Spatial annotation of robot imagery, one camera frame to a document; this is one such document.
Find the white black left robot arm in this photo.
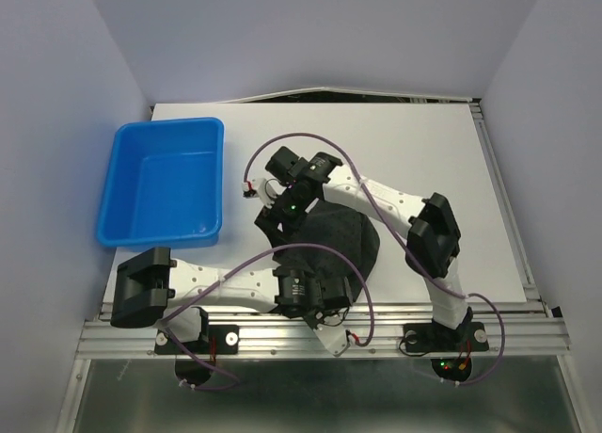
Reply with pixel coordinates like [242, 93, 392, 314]
[110, 247, 353, 356]

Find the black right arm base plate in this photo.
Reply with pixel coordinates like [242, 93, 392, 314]
[403, 322, 489, 354]

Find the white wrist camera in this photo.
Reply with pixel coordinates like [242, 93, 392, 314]
[242, 178, 278, 208]
[314, 325, 359, 358]

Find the aluminium table edge rail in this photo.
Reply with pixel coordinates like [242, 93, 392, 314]
[76, 301, 571, 361]

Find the black dotted skirt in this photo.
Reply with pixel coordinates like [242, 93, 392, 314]
[273, 200, 380, 300]

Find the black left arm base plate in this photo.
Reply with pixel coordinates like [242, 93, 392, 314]
[153, 324, 240, 356]

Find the blue plastic bin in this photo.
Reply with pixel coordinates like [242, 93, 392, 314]
[96, 117, 225, 250]

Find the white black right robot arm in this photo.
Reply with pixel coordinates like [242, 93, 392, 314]
[242, 147, 471, 348]

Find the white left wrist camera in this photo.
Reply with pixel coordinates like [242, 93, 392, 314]
[314, 325, 359, 358]

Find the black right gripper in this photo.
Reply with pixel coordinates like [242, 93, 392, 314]
[256, 186, 315, 258]

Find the right side aluminium rail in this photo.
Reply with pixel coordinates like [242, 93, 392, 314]
[468, 99, 551, 316]

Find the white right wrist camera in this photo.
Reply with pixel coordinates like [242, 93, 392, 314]
[242, 178, 278, 208]

